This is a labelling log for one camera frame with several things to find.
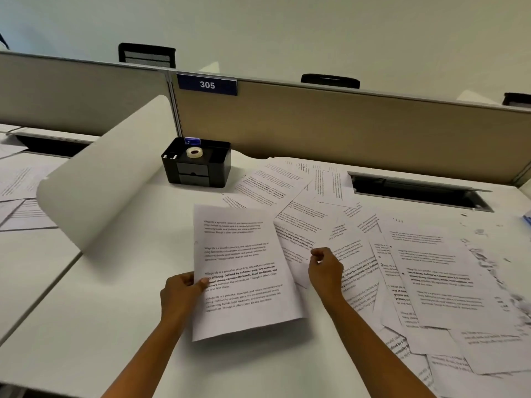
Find printed paper sheet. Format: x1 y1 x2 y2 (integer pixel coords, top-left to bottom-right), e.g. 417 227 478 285
0 163 64 200
192 204 307 343
0 142 30 160
0 198 59 232

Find torn paper scraps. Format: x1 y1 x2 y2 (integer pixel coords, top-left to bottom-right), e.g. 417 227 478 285
458 209 531 328

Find person's right forearm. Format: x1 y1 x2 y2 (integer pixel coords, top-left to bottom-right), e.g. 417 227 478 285
321 296 438 398

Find blue number label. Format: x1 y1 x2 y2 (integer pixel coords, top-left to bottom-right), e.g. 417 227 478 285
177 73 238 97

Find beige partition panel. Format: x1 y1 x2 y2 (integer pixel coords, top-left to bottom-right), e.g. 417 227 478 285
0 51 171 138
171 71 531 187

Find black desk organizer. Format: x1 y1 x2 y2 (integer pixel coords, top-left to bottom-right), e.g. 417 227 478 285
161 137 231 188

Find person's left hand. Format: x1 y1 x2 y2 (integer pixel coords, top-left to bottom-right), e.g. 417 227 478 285
160 272 210 326

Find grey partition post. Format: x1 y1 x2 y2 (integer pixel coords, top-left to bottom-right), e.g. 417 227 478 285
166 70 184 139

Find black desk cable slot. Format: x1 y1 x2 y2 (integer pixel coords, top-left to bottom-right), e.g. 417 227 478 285
348 171 495 213

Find pile of scattered printed papers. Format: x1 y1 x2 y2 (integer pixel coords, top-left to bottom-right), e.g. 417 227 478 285
222 156 531 398

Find white curved desk divider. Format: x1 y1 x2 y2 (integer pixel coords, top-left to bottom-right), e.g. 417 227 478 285
36 94 180 253

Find person's left forearm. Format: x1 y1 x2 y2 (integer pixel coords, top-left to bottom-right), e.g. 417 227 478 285
101 315 198 398

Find person's right hand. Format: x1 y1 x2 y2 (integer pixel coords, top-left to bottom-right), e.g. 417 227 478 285
307 247 346 304

